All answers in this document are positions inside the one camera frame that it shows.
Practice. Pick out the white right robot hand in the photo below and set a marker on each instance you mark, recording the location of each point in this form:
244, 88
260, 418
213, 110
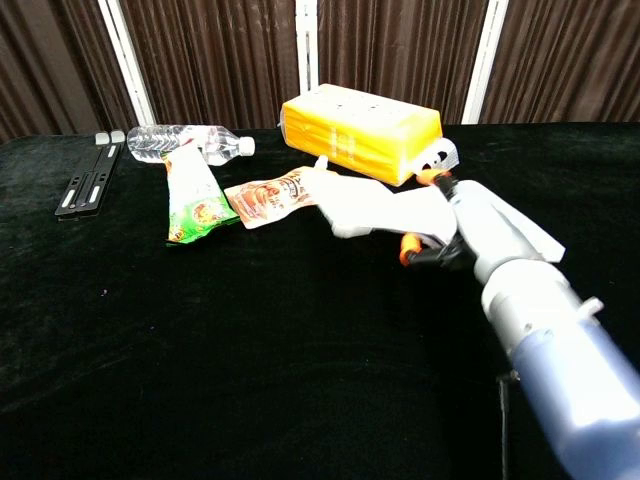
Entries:
385, 207

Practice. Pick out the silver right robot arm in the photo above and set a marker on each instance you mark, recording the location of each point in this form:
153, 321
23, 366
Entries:
560, 340

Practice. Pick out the yellow tissue pack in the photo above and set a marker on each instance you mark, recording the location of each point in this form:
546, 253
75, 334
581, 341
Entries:
360, 130

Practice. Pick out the orange sauce pouch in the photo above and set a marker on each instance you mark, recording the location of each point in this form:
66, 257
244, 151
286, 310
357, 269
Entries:
265, 200

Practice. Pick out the brown pleated curtain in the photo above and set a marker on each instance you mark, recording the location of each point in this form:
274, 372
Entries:
215, 55
45, 65
400, 45
570, 55

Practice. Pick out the green snack bag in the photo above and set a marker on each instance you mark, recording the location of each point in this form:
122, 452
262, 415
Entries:
197, 200

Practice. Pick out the clear plastic water bottle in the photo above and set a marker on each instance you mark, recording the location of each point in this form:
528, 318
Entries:
165, 141

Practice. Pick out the black velvet table cloth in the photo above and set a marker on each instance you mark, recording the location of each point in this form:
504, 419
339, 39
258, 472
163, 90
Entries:
150, 350

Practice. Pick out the black folding stand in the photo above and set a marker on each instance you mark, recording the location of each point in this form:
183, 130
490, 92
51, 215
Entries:
90, 180

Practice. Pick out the white slotted post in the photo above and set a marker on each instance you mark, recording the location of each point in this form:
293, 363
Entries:
485, 60
127, 60
306, 40

